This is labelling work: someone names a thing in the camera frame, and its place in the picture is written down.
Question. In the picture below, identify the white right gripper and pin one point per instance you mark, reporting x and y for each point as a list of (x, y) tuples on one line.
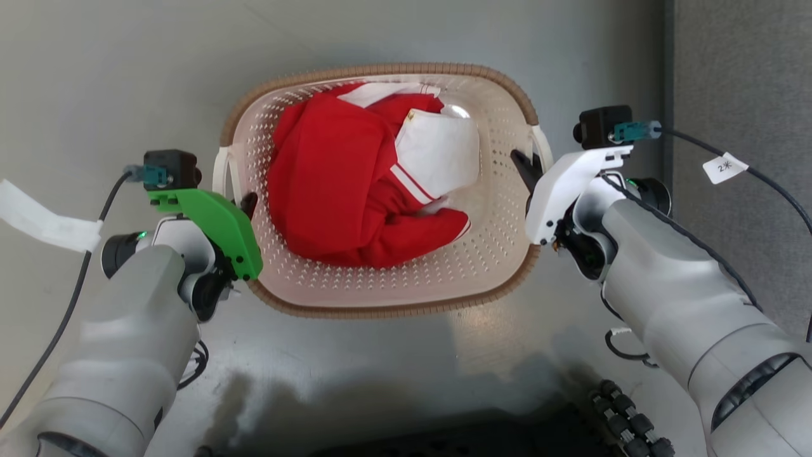
[(561, 184)]

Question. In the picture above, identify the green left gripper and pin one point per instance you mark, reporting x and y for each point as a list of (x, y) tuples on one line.
[(222, 222)]

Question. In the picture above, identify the cream perforated laundry basket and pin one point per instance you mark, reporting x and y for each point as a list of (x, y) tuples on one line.
[(380, 279)]

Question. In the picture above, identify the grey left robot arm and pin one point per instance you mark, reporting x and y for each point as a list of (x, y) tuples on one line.
[(127, 355)]

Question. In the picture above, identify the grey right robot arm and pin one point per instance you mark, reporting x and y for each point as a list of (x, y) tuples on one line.
[(685, 285)]

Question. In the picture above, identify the red and white garment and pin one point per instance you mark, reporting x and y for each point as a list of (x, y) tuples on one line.
[(330, 178)]

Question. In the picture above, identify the white tape strip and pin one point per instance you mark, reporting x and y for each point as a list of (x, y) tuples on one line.
[(44, 222)]

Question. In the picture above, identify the grey fabric sofa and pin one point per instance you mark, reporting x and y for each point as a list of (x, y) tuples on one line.
[(742, 76)]

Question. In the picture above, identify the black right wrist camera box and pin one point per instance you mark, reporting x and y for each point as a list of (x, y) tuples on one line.
[(596, 125)]

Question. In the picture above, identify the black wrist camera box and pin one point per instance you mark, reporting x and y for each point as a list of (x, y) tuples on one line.
[(174, 166), (596, 125)]

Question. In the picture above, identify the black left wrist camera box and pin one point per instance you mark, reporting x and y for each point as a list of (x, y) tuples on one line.
[(174, 166)]

